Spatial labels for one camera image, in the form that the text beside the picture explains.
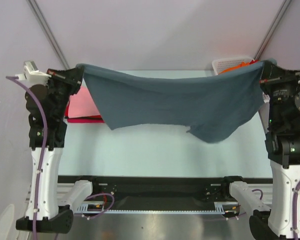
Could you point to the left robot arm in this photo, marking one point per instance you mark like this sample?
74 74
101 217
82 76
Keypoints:
45 213

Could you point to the white plastic basket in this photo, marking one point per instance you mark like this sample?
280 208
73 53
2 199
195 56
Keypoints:
221 64

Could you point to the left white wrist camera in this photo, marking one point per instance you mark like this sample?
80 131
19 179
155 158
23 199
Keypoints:
32 75

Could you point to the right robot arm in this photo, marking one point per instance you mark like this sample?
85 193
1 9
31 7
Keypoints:
281 220

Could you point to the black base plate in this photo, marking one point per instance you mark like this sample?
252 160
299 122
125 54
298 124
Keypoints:
167 194

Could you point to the left aluminium frame post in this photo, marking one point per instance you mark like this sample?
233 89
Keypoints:
45 27

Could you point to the grey blue t shirt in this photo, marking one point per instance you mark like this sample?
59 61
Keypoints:
212 107

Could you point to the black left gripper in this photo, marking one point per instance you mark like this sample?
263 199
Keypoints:
73 76

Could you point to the aluminium frame post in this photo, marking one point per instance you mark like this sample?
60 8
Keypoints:
45 27
282 11

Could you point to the orange t shirt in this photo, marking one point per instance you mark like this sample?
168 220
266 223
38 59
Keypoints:
242 64

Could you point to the magenta folded t shirt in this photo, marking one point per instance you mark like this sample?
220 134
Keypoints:
85 120

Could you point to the pink folded t shirt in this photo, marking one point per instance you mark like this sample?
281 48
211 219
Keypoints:
82 105

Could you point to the right aluminium frame post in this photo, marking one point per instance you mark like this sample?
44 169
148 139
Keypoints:
282 11

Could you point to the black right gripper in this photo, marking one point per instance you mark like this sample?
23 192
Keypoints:
279 78

